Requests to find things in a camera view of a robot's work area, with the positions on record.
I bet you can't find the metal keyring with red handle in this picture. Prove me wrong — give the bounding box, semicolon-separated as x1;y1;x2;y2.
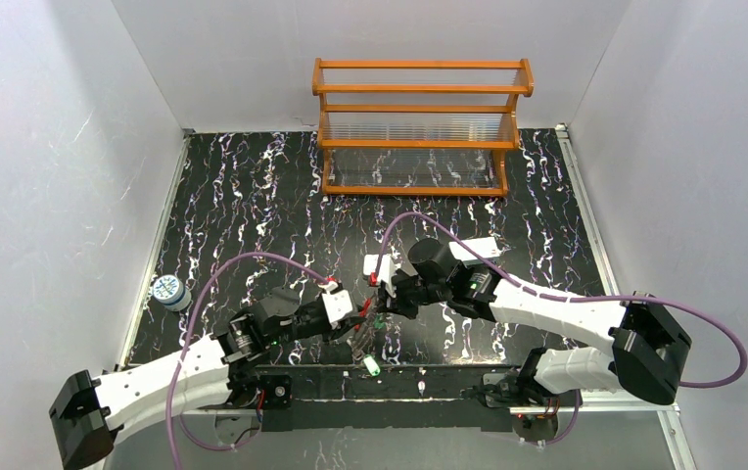
347;297;387;363

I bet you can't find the green tag key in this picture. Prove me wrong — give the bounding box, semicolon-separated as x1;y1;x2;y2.
362;354;381;377

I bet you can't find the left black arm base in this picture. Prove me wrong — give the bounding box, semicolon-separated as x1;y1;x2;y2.
222;373;293;410

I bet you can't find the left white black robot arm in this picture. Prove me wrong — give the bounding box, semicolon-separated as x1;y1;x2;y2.
48;288;364;469

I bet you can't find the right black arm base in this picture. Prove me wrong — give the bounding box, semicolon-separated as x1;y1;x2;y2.
460;369;584;447

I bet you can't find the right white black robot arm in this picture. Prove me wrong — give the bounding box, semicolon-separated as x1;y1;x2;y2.
362;237;691;405

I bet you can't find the white black flat box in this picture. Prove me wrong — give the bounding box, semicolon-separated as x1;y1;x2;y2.
448;237;502;265

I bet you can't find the small blue white jar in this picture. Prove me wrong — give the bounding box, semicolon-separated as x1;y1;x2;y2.
151;274;192;312

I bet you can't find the orange wooden shelf rack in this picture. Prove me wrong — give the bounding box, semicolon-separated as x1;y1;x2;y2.
311;58;535;198

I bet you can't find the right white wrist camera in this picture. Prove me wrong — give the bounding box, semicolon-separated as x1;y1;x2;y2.
362;255;400;297

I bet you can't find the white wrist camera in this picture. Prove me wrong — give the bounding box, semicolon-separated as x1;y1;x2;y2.
319;280;356;329
362;255;400;297

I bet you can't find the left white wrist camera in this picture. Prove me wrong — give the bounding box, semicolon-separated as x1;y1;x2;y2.
319;280;356;329

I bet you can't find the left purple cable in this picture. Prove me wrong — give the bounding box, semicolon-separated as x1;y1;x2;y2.
164;251;339;470

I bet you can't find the purple cable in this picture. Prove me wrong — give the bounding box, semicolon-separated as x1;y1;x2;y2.
373;211;748;447
164;251;339;470

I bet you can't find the aluminium front rail frame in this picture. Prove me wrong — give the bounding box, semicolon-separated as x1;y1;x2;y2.
79;366;698;470

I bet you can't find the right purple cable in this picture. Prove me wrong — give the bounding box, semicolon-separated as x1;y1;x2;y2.
373;211;748;447

